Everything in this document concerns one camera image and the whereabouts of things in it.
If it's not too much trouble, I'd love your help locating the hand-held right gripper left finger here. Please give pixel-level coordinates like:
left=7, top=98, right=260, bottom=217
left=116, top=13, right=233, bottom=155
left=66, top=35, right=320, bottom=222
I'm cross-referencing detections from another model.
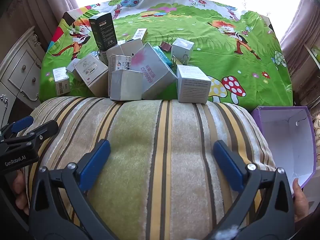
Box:
left=29, top=139, right=118, bottom=240

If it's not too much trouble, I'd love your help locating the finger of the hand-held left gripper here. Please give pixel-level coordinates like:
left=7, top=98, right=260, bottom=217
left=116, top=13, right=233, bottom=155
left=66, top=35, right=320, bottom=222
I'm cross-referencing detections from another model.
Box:
left=15, top=119, right=59, bottom=144
left=0, top=116, right=34, bottom=137

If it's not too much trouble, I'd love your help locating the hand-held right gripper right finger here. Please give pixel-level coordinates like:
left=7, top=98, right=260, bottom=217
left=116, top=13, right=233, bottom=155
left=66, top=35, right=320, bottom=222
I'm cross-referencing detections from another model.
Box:
left=205, top=139, right=296, bottom=240

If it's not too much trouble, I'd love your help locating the white box with barcode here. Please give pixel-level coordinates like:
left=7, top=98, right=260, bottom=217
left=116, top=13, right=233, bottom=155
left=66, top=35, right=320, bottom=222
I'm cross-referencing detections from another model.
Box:
left=52, top=66, right=71, bottom=96

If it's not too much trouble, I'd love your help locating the purple cardboard box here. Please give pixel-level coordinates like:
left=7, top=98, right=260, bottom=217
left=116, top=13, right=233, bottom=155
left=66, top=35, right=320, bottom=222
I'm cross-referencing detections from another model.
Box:
left=251, top=106, right=317, bottom=189

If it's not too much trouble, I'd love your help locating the beige printed box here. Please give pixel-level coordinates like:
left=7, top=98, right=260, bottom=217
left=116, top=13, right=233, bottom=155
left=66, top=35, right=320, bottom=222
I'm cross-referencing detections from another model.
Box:
left=74, top=53, right=109, bottom=97

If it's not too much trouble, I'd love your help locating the white box with grey text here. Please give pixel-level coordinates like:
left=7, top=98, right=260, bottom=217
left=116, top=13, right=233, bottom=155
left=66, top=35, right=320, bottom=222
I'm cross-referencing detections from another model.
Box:
left=176, top=64, right=212, bottom=104

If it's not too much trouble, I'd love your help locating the white box with red print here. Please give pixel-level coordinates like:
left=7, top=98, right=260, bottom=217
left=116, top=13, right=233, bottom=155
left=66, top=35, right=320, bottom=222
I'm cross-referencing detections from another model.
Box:
left=108, top=55, right=132, bottom=98

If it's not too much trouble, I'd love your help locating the white box with pink blotch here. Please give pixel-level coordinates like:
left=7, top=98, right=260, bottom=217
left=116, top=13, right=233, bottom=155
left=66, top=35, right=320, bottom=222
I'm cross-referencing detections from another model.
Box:
left=130, top=42, right=178, bottom=100

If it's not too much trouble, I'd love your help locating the dark green box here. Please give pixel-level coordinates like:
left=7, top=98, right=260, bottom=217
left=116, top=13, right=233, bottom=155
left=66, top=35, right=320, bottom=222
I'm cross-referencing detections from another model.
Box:
left=88, top=12, right=118, bottom=52

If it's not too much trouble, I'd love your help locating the small white labelled box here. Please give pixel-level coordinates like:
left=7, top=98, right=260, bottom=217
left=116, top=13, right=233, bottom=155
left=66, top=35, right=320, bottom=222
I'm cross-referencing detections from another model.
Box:
left=132, top=28, right=148, bottom=42

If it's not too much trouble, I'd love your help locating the person's left hand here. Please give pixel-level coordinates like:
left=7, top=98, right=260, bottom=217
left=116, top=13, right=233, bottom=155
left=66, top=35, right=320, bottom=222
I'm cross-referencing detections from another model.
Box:
left=12, top=170, right=30, bottom=216

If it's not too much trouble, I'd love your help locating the person's right hand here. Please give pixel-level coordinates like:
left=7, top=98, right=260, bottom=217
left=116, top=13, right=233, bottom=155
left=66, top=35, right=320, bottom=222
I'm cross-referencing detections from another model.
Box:
left=292, top=179, right=315, bottom=222

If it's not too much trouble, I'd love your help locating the white carved dresser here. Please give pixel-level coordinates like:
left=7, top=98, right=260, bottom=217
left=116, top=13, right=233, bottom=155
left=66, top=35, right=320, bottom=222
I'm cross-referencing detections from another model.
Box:
left=0, top=26, right=47, bottom=130

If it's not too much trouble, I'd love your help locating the silver grey box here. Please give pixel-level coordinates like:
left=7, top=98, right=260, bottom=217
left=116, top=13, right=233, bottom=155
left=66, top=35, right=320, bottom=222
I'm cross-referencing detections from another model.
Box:
left=110, top=69, right=143, bottom=101

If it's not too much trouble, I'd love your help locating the pale grey box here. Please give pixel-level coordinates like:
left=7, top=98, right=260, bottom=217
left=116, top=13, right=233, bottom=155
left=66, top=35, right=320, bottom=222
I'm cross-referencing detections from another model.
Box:
left=98, top=44, right=125, bottom=67

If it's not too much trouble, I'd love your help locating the gold binder clip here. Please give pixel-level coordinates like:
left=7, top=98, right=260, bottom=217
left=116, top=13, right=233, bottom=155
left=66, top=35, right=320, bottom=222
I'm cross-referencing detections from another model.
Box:
left=171, top=54, right=190, bottom=67

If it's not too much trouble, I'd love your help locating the large plain white box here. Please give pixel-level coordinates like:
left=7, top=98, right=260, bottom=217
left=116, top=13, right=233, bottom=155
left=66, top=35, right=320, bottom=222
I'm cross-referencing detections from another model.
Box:
left=119, top=39, right=144, bottom=57

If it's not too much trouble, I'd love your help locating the white cube box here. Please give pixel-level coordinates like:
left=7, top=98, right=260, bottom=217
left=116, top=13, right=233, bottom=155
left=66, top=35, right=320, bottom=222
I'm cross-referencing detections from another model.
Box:
left=171, top=38, right=195, bottom=63

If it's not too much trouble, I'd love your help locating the mauve curtain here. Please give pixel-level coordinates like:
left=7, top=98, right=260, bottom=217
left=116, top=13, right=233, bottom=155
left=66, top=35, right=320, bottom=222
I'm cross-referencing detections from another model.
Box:
left=280, top=0, right=320, bottom=85
left=15, top=0, right=82, bottom=43

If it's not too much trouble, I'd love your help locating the teal packet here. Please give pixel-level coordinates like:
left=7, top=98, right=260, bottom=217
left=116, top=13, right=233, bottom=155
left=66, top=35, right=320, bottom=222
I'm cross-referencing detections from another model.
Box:
left=152, top=46, right=173, bottom=68

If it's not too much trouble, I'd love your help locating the green cartoon printed cloth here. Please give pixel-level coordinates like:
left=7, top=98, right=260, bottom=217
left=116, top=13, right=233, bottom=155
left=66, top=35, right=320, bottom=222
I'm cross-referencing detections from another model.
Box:
left=39, top=0, right=293, bottom=105

